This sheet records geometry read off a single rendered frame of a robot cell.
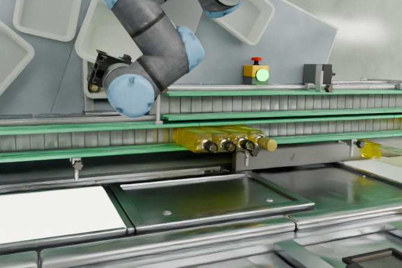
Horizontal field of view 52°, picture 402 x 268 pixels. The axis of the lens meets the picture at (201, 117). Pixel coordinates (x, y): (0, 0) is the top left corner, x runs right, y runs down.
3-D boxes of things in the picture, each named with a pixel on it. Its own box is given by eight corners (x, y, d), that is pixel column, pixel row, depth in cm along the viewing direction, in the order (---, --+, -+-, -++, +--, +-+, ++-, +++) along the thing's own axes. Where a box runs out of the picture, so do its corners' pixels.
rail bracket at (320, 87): (302, 90, 153) (326, 93, 141) (302, 70, 152) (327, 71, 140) (310, 90, 155) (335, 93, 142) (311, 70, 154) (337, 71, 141)
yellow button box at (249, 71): (242, 83, 157) (252, 84, 150) (243, 63, 156) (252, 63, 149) (258, 83, 160) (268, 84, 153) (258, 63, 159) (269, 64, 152)
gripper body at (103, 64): (96, 47, 92) (102, 55, 81) (133, 60, 96) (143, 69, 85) (85, 79, 93) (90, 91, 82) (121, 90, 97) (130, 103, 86)
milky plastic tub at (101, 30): (91, -9, 105) (97, -15, 97) (169, 27, 114) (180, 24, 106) (67, 55, 105) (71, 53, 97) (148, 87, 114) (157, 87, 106)
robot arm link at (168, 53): (178, 6, 70) (126, 45, 69) (213, 60, 74) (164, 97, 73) (168, 8, 78) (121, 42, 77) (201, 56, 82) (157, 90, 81)
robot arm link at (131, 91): (168, 100, 72) (128, 130, 71) (154, 87, 82) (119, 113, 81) (142, 64, 69) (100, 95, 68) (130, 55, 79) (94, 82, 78)
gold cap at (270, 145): (270, 144, 122) (279, 147, 118) (261, 151, 121) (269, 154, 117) (266, 134, 121) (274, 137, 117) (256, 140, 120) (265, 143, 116)
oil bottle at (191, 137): (172, 141, 135) (197, 155, 116) (172, 124, 135) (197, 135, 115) (188, 140, 137) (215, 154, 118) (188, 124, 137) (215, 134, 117)
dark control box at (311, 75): (301, 83, 168) (314, 84, 160) (302, 63, 167) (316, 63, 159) (318, 83, 171) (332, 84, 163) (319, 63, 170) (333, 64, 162)
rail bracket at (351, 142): (332, 152, 162) (357, 160, 150) (333, 135, 162) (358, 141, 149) (340, 151, 164) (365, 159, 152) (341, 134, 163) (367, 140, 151)
